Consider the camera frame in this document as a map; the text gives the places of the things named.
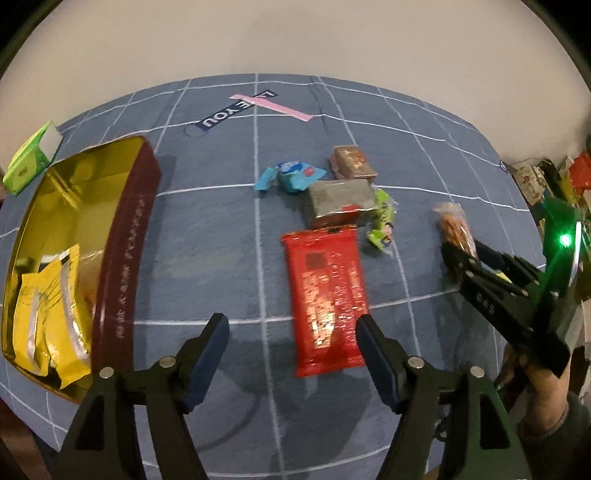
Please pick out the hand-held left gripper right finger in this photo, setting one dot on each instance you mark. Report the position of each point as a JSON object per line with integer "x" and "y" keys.
{"x": 378, "y": 364}

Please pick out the narrow yellow snack packet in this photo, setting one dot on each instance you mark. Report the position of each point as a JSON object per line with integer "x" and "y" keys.
{"x": 25, "y": 304}

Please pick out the red snack packet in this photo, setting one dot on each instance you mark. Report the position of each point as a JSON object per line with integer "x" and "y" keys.
{"x": 323, "y": 295}

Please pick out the small brown snack box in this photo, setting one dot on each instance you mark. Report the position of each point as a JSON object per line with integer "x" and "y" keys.
{"x": 353, "y": 161}

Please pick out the red bag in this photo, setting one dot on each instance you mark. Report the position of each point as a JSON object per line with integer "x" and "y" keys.
{"x": 581, "y": 170}

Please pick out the small green candy packet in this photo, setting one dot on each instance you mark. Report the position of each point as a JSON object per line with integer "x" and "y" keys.
{"x": 383, "y": 217}

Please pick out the person's right hand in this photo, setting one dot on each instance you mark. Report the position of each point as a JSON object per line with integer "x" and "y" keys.
{"x": 545, "y": 397}

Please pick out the person's right forearm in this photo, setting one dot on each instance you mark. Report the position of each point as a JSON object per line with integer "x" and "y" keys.
{"x": 572, "y": 443}

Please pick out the pink tape strip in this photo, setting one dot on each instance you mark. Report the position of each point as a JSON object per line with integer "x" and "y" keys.
{"x": 277, "y": 107}

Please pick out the blue checked tablecloth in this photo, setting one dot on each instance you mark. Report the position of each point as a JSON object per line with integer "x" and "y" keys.
{"x": 221, "y": 230}

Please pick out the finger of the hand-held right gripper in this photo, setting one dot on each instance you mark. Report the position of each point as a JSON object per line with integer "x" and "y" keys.
{"x": 489, "y": 304}
{"x": 512, "y": 270}

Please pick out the long dark fabric label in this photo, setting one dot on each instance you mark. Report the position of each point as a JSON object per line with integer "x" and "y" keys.
{"x": 217, "y": 119}

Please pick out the blue candy wrapper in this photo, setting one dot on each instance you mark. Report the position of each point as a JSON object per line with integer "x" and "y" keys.
{"x": 295, "y": 175}

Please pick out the red tin box gold interior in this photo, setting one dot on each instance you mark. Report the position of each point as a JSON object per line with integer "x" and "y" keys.
{"x": 124, "y": 258}

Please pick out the large yellow snack packet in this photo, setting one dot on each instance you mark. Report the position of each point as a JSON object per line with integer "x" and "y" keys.
{"x": 64, "y": 364}

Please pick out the clear packet of orange cookies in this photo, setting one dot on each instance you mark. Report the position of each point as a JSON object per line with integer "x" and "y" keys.
{"x": 455, "y": 226}

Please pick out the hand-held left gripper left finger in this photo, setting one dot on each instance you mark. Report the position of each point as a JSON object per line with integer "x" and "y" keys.
{"x": 210, "y": 360}

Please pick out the grey foil snack packet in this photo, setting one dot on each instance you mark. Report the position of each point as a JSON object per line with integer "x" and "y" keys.
{"x": 339, "y": 198}

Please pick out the green tissue pack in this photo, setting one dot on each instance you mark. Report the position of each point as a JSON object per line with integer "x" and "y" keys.
{"x": 27, "y": 166}

